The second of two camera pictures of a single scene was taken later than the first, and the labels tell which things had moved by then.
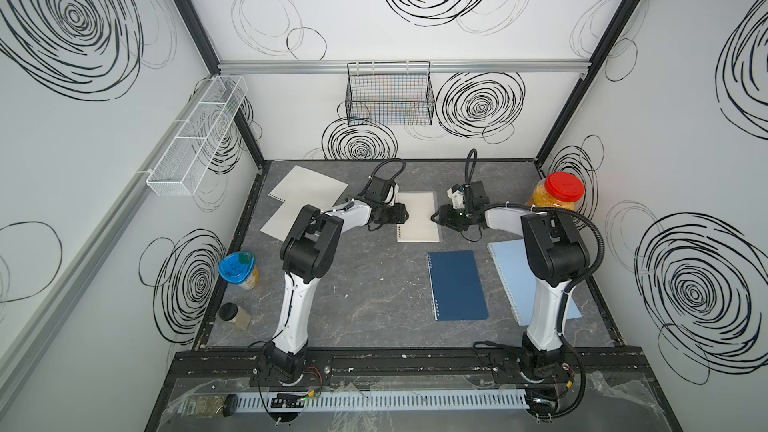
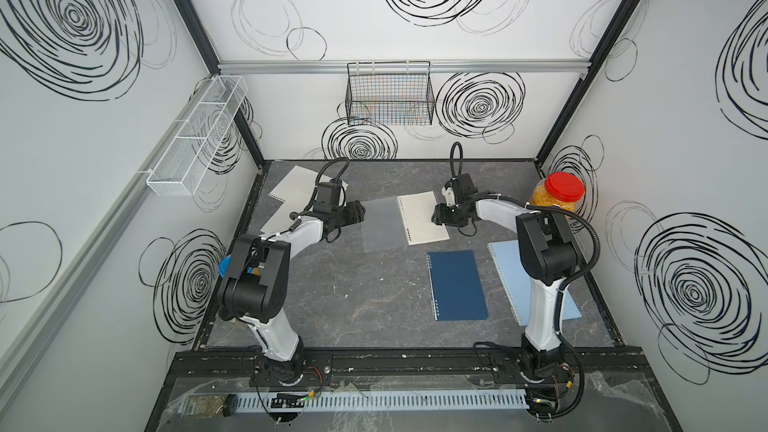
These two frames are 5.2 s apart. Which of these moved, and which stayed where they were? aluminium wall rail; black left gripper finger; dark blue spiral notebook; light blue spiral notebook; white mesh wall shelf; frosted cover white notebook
Moved: black left gripper finger; frosted cover white notebook
Stayed: light blue spiral notebook; aluminium wall rail; dark blue spiral notebook; white mesh wall shelf
